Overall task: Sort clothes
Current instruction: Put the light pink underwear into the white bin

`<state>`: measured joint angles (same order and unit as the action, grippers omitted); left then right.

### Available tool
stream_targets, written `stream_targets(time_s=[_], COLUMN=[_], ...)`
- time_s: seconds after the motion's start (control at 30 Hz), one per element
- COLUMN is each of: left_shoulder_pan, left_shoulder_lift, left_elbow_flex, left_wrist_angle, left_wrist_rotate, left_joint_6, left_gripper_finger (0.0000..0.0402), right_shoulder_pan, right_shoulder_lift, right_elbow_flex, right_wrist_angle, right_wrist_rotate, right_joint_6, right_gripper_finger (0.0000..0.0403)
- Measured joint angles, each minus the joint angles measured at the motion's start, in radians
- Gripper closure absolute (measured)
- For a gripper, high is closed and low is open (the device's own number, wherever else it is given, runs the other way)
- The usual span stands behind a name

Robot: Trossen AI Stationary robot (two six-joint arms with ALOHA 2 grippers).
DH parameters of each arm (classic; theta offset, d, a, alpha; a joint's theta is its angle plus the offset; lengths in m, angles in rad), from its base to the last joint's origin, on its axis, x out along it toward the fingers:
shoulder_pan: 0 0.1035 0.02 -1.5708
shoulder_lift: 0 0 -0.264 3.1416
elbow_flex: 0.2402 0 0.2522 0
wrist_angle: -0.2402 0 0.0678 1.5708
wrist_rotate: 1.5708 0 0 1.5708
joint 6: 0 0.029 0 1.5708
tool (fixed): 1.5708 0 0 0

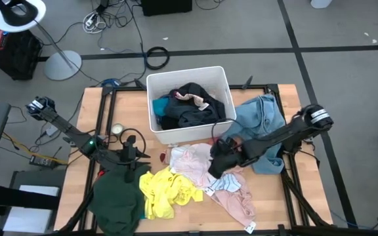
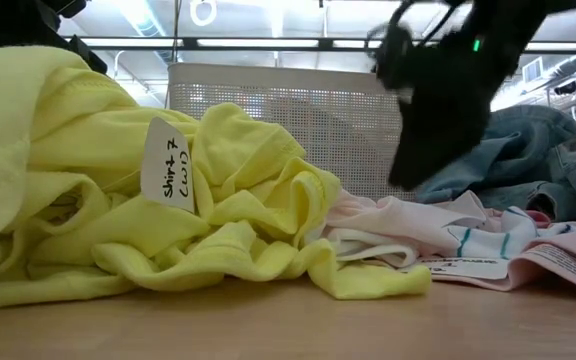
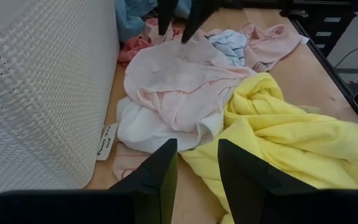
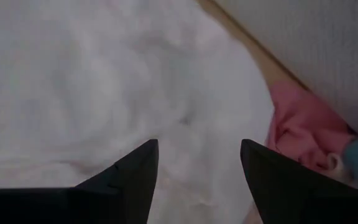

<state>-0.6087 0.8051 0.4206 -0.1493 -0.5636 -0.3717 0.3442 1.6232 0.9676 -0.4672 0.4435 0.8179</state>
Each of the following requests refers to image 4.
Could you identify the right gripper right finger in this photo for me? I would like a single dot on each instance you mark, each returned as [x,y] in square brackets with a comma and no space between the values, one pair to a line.
[284,193]

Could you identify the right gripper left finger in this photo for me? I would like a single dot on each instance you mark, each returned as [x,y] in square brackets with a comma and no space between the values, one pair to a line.
[129,186]

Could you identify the coral pink shirt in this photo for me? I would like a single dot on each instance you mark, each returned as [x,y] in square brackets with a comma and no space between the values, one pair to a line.
[303,124]

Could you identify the white shirt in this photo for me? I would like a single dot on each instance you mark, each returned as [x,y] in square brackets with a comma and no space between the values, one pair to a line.
[104,93]

